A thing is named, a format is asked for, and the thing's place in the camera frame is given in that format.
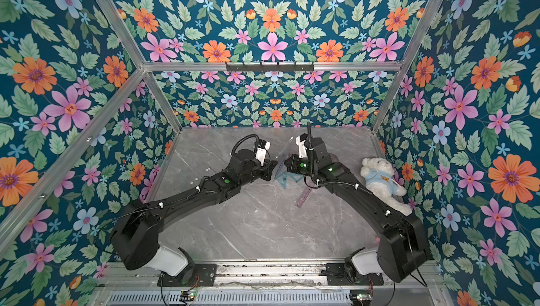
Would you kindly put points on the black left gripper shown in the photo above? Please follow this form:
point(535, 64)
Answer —
point(267, 169)

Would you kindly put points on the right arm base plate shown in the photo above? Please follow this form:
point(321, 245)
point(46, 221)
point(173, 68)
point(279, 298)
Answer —
point(343, 274)

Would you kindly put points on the white teddy bear blue shirt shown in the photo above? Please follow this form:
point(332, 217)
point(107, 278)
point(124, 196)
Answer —
point(379, 179)

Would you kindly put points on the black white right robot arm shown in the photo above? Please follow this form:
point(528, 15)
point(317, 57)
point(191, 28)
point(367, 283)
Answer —
point(403, 245)

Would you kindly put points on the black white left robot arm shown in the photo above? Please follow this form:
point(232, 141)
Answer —
point(135, 238)

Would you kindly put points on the purple straight ruler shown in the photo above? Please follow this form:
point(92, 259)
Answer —
point(303, 197)

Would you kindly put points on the long teal triangle ruler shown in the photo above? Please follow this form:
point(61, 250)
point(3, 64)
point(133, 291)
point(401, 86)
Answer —
point(296, 177)

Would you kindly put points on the black hook rail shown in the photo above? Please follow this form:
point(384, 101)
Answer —
point(260, 67)

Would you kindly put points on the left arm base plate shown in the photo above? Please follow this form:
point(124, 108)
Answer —
point(195, 275)

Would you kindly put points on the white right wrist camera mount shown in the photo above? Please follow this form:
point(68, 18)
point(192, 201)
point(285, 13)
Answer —
point(300, 142)

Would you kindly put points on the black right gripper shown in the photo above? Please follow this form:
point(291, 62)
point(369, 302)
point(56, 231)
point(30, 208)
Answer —
point(291, 165)

